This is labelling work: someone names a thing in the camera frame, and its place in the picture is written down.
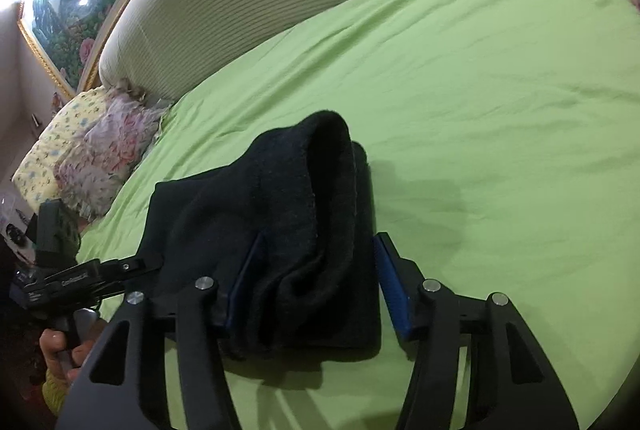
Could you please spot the person's left hand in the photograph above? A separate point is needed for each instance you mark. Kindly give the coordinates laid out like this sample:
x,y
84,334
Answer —
x,y
52,350

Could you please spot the pink floral pillow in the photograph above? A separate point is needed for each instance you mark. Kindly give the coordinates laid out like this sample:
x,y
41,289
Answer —
x,y
110,145

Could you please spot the black fleece pants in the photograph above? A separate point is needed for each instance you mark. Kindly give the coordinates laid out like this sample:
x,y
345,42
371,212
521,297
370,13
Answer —
x,y
300,210

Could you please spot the gold framed landscape painting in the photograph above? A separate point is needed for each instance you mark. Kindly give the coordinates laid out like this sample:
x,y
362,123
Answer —
x,y
75,0

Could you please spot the yellow floral pillow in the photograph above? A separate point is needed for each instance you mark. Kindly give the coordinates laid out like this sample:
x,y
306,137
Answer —
x,y
45,150

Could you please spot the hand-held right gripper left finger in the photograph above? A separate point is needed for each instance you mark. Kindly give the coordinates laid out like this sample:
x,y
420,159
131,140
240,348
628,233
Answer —
x,y
200,325

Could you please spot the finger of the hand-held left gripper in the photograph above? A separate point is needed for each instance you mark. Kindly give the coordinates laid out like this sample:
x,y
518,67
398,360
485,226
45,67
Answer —
x,y
130,267

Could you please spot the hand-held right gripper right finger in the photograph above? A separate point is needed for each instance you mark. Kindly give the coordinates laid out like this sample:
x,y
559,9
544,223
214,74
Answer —
x,y
395,292

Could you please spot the green bed sheet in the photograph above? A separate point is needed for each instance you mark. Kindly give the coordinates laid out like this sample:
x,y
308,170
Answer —
x,y
475,110

